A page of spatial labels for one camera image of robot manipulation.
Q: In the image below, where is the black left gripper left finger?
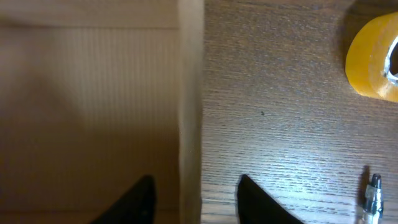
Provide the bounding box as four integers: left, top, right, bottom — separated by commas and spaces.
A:
90, 175, 157, 224

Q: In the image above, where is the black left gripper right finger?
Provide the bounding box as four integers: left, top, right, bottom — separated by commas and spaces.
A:
236, 174, 303, 224

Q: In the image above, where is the cardboard box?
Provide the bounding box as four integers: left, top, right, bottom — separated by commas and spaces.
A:
1, 0, 205, 223

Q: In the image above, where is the black clear pen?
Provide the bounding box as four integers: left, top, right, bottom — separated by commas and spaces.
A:
358, 174, 384, 224

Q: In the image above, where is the yellow tape roll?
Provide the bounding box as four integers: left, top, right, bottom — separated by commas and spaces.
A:
345, 12, 397, 103

